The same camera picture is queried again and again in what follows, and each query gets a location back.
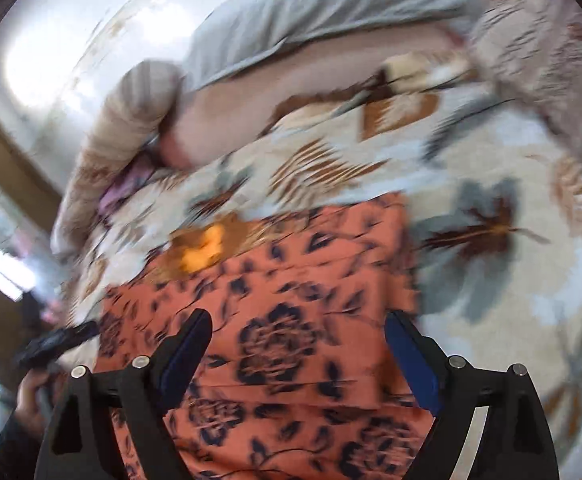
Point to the pink bed sheet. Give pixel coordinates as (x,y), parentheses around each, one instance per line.
(271,85)

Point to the purple cloth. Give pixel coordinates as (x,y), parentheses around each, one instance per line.
(121,190)

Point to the striped beige bolster pillow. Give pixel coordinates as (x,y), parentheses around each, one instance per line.
(116,135)

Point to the leaf print blanket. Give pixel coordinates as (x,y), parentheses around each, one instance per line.
(496,170)

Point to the orange floral garment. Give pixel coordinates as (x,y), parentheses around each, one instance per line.
(281,280)

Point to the person's left hand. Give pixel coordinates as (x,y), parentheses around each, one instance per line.
(28,402)

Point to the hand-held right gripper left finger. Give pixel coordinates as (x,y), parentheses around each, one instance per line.
(181,360)

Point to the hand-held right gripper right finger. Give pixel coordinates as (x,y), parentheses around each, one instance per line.
(413,360)

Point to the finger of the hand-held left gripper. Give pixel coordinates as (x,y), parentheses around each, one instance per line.
(85,331)

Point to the grey pillow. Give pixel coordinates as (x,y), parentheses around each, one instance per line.
(321,10)

